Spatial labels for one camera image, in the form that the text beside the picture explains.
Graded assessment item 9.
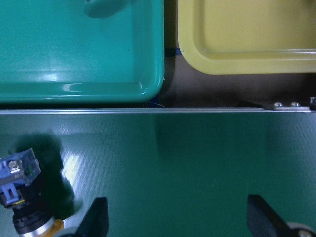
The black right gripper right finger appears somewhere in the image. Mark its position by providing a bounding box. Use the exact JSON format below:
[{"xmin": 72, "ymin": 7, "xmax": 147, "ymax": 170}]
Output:
[{"xmin": 247, "ymin": 195, "xmax": 294, "ymax": 237}]

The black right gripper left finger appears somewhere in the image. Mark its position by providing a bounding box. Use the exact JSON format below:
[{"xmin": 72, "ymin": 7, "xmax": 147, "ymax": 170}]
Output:
[{"xmin": 76, "ymin": 197, "xmax": 109, "ymax": 237}]

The yellow push button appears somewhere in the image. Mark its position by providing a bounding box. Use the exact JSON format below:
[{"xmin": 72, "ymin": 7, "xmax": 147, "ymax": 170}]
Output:
[{"xmin": 0, "ymin": 149, "xmax": 64, "ymax": 237}]

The green conveyor belt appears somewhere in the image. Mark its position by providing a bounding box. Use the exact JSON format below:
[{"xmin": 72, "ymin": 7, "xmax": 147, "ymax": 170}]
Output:
[{"xmin": 0, "ymin": 108, "xmax": 316, "ymax": 237}]

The green plastic tray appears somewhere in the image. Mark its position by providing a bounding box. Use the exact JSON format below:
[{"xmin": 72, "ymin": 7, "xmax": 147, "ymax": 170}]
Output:
[{"xmin": 0, "ymin": 0, "xmax": 164, "ymax": 105}]

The yellow plastic tray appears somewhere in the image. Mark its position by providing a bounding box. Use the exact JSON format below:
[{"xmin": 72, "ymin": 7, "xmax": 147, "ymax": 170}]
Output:
[{"xmin": 177, "ymin": 0, "xmax": 316, "ymax": 75}]

